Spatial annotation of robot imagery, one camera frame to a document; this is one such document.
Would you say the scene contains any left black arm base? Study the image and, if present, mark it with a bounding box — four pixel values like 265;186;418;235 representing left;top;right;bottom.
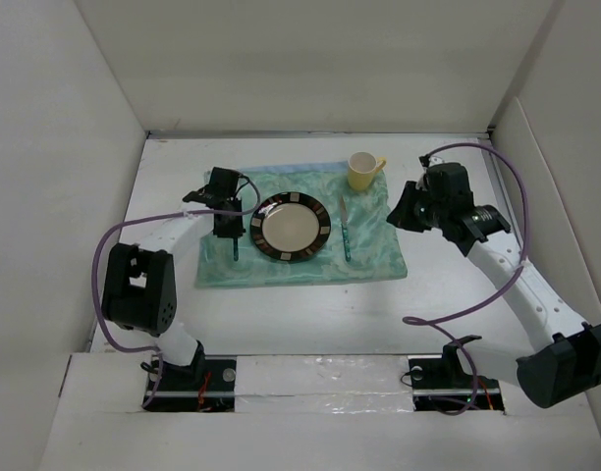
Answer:
140;345;238;413

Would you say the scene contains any silver table knife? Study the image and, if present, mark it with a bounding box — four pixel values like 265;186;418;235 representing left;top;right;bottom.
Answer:
339;195;352;262

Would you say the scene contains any fork with teal handle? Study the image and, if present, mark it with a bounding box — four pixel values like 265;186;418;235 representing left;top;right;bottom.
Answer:
232;238;240;262

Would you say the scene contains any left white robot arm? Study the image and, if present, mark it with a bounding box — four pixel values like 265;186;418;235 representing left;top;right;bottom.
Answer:
100;167;251;390

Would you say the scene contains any dark rimmed cream plate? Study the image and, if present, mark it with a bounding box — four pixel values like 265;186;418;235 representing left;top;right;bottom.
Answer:
249;191;332;263

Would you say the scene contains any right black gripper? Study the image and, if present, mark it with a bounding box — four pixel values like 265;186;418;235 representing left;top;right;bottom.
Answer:
386;181;447;233

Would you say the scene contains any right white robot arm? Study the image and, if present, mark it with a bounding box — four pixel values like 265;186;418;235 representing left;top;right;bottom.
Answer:
387;158;601;408

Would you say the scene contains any yellow cup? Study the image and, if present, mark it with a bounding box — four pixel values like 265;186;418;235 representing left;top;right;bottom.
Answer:
347;152;387;191

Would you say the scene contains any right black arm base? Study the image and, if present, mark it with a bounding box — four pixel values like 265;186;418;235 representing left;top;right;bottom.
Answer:
400;341;505;415

